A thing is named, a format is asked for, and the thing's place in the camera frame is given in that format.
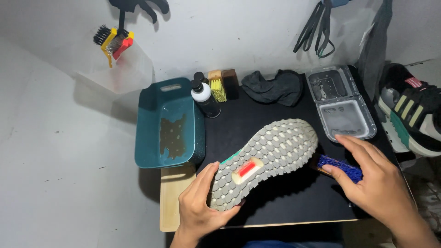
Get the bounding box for clear plastic hinged container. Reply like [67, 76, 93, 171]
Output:
[305, 65, 377, 143]

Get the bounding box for person's blue trousers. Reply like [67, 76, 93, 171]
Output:
[243, 240, 345, 248]

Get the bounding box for dark grey crumpled cloth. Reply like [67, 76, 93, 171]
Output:
[241, 69, 304, 107]

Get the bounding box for hanging black shoelaces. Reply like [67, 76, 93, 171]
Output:
[293, 0, 336, 59]

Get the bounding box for small black bottle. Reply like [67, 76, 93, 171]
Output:
[193, 71, 210, 85]

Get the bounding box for blue bristle wooden brush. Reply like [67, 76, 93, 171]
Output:
[309, 153, 364, 184]

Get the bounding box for person's right hand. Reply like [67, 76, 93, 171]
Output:
[322, 134, 419, 232]

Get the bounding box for grey-soled sneaker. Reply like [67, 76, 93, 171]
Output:
[209, 118, 319, 211]

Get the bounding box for red handled wire brush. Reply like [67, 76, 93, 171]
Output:
[106, 30, 135, 61]

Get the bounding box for hanging grey cloth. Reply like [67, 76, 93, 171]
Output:
[356, 0, 393, 101]

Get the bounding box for black green striped sneaker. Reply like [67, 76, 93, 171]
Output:
[377, 63, 441, 158]

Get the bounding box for black bottle with white label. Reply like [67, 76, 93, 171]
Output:
[191, 79, 222, 118]

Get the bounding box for person's left hand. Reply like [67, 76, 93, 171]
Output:
[178, 161, 246, 238]

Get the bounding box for yellow bristle wooden brush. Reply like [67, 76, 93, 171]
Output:
[208, 70, 227, 103]

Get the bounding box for hanging black glove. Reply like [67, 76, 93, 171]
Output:
[108, 0, 170, 32]

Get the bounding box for black table mat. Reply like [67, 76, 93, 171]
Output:
[196, 65, 401, 228]

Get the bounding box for teal plastic basin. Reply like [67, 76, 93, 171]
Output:
[135, 77, 206, 169]

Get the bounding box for dark brown wooden brush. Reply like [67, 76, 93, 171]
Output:
[221, 69, 240, 101]

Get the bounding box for yellow handled black bristle brush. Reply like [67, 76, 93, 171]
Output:
[93, 25, 118, 68]

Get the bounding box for clear plastic wall holder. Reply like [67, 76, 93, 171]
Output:
[76, 34, 154, 96]

